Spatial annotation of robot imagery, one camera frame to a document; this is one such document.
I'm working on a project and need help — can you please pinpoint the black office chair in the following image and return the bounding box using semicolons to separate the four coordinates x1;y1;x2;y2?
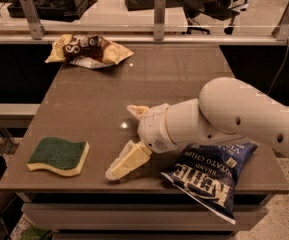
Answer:
183;0;248;35

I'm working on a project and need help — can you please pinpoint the brown chip bag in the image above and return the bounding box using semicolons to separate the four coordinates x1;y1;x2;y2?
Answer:
46;34;133;69

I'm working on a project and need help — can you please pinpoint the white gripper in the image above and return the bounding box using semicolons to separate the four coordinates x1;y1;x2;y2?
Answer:
105;103;177;181

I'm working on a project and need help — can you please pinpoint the right metal railing post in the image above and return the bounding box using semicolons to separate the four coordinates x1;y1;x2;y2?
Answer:
272;0;289;41

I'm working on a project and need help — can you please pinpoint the green and yellow sponge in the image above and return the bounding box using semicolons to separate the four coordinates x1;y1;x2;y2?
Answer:
27;137;90;177

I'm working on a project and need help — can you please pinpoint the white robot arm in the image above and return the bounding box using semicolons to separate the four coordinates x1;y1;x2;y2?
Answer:
105;77;289;180

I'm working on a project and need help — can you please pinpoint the blue Kettle chip bag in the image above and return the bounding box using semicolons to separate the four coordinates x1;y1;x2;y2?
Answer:
161;142;258;224

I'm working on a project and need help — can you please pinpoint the left metal railing post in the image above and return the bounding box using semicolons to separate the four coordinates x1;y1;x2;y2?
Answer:
19;0;45;40

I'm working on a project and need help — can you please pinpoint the middle metal railing post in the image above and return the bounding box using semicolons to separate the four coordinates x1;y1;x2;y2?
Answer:
153;0;166;41

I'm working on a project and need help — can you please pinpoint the black box on floor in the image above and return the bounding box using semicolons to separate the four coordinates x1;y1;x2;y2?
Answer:
7;0;98;22

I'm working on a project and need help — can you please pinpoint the table drawer front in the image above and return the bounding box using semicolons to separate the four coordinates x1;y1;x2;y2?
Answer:
23;203;268;232

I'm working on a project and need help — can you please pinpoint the metal railing post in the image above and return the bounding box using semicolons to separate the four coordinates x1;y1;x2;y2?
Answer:
153;0;166;41
272;0;289;41
19;0;45;40

